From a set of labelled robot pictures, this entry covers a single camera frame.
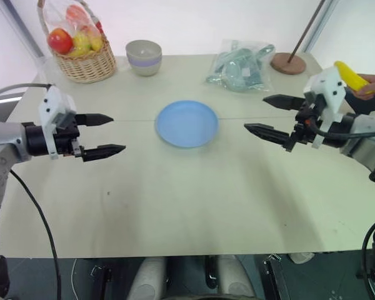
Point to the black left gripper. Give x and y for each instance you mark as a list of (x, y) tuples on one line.
[(65, 141)]

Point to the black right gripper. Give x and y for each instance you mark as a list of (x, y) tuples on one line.
[(306, 125)]

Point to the yellow banana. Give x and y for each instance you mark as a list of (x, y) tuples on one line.
[(351, 76)]

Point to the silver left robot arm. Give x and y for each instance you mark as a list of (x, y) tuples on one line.
[(6, 140)]

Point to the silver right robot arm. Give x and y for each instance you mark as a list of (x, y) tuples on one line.
[(361, 137)]

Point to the blue plate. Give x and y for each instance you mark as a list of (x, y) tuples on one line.
[(187, 123)]

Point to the clear plastic fruit bag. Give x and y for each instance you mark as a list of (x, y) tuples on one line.
[(81, 28)]

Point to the round wooden stand base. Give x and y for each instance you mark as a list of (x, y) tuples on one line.
[(288, 64)]

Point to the bagged teal plastic utensils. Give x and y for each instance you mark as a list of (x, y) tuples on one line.
[(239, 67)]

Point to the beige bowl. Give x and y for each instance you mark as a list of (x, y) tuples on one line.
[(144, 71)]

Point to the lavender bowl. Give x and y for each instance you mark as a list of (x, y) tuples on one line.
[(143, 63)]

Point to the person dark sleeve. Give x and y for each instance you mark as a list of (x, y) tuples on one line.
[(367, 106)]

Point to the yellow lemon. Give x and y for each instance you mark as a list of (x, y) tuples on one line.
[(81, 45)]

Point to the brown wooden rod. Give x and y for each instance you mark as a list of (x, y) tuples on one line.
[(306, 28)]

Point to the yellow mango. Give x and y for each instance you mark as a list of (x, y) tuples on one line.
[(95, 40)]

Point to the grey-green bowl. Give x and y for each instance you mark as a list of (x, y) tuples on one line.
[(143, 49)]

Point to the red apple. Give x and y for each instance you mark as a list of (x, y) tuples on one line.
[(60, 41)]

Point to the orange peach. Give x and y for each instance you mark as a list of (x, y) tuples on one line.
[(77, 15)]

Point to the white rounded robot leg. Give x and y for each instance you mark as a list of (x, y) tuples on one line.
[(236, 278), (147, 278)]

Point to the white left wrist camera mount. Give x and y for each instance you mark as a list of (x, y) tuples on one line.
[(51, 104)]

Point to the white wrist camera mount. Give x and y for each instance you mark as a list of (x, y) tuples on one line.
[(51, 104), (329, 87)]

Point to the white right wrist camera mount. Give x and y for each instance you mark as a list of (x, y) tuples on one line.
[(329, 87)]

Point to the grey wall post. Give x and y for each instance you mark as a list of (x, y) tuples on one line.
[(22, 28)]

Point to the black metal frame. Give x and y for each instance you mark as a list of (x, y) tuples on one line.
[(275, 278), (100, 282)]

